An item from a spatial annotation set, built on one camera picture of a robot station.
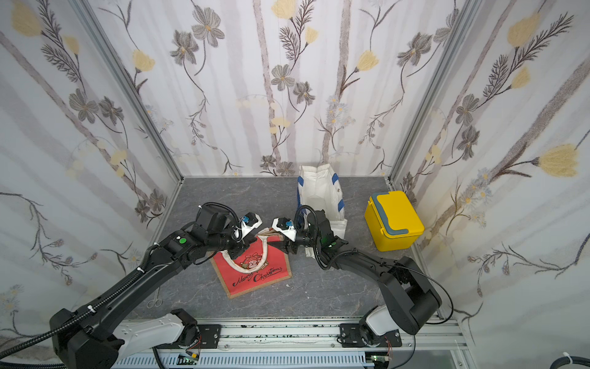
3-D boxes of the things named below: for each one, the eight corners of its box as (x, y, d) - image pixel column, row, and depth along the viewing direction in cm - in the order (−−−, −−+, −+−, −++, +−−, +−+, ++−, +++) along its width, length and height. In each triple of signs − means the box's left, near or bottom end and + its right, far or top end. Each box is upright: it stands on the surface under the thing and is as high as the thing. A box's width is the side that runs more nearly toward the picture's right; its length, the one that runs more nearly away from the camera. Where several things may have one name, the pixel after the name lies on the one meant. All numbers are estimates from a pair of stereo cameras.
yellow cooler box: (371, 256, 95) (381, 237, 83) (361, 212, 110) (369, 190, 98) (412, 256, 95) (429, 237, 83) (397, 212, 110) (409, 191, 98)
